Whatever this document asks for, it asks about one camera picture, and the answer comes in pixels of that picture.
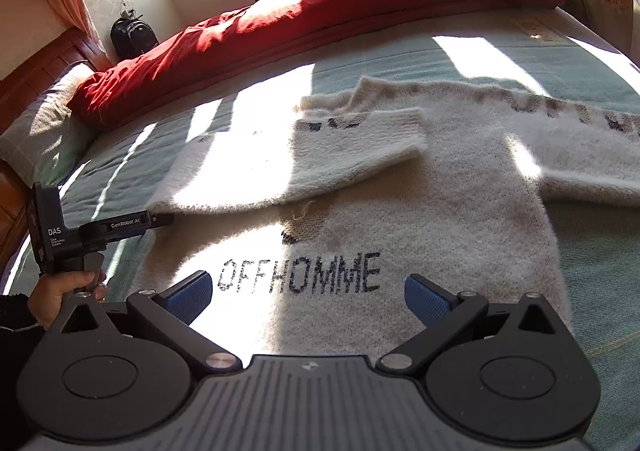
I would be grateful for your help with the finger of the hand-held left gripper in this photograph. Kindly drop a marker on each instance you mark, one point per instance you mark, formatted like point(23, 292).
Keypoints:
point(162, 220)

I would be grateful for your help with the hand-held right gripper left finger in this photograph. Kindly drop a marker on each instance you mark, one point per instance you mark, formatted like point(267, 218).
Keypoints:
point(192, 298)

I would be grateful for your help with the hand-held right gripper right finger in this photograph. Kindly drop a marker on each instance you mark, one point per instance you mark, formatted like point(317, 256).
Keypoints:
point(427, 301)

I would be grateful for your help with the white fuzzy sweater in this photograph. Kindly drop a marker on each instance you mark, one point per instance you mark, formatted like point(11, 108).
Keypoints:
point(425, 211)

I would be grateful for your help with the person's left hand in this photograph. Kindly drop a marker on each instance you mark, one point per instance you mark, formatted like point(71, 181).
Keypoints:
point(50, 296)

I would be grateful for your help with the grey green pillow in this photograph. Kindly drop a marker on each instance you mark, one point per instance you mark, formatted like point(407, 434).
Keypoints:
point(45, 131)

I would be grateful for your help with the green plaid bed sheet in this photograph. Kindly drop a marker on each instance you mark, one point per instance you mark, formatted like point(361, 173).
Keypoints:
point(600, 281)

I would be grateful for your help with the wooden headboard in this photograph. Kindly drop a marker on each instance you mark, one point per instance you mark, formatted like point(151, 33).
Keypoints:
point(45, 56)

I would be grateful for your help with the black backpack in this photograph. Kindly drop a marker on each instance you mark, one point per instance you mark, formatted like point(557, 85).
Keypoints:
point(132, 38)

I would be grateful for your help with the red duvet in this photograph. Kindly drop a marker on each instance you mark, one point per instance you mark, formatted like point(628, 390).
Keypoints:
point(325, 6)

